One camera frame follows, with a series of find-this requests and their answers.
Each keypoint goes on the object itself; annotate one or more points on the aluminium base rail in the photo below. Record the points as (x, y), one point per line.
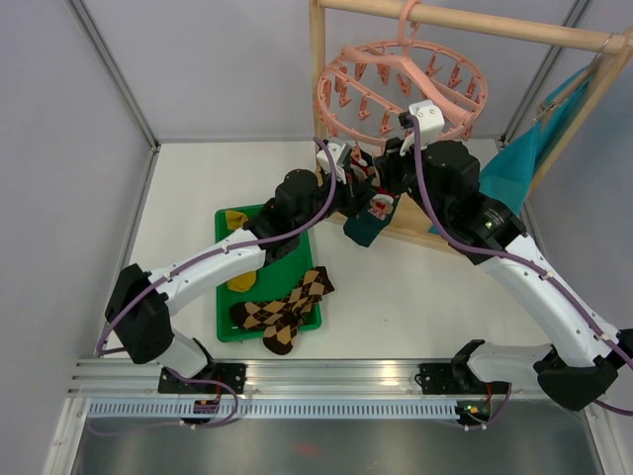
(117, 377)

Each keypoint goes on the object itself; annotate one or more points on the metal clip hanger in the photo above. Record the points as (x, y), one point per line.
(570, 86)

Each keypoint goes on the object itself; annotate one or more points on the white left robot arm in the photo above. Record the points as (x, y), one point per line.
(142, 304)

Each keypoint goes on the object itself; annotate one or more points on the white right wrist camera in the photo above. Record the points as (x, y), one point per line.
(423, 117)

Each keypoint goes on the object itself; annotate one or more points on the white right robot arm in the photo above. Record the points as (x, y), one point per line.
(584, 353)

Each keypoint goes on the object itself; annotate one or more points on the pink round clip hanger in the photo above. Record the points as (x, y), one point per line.
(362, 92)

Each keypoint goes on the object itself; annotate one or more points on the brown argyle sock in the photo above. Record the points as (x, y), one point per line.
(283, 327)
(258, 316)

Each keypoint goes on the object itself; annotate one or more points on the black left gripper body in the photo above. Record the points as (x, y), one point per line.
(345, 198)

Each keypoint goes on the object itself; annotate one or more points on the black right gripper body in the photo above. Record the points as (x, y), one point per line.
(400, 170)

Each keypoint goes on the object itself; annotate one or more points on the teal cloth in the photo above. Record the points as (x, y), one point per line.
(508, 176)

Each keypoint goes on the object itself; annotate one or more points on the green plastic tray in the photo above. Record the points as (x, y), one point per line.
(273, 282)

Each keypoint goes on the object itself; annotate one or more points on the wooden hanger rack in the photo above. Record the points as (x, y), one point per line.
(614, 51)

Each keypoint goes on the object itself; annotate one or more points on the green reindeer sock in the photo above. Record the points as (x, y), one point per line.
(372, 219)
(358, 163)

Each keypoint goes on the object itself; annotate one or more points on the yellow sock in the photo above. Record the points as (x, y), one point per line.
(244, 282)

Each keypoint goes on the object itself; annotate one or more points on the white slotted cable duct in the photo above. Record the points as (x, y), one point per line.
(416, 409)

